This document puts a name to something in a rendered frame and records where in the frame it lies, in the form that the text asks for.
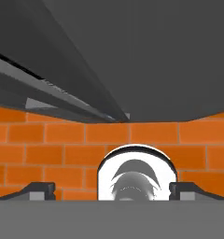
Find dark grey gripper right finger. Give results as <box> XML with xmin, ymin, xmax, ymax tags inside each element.
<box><xmin>168</xmin><ymin>181</ymin><xmax>224</xmax><ymax>202</ymax></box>

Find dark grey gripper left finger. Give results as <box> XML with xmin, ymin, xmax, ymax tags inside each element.
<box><xmin>0</xmin><ymin>181</ymin><xmax>57</xmax><ymax>202</ymax></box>

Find dark grey fridge side panel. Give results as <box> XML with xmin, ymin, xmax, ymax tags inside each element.
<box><xmin>0</xmin><ymin>0</ymin><xmax>131</xmax><ymax>124</ymax></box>

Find white round base with black rim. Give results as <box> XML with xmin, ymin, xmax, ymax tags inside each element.
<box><xmin>97</xmin><ymin>143</ymin><xmax>179</xmax><ymax>202</ymax></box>

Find grey fridge door handle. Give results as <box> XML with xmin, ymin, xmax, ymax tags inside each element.
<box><xmin>0</xmin><ymin>49</ymin><xmax>131</xmax><ymax>123</ymax></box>

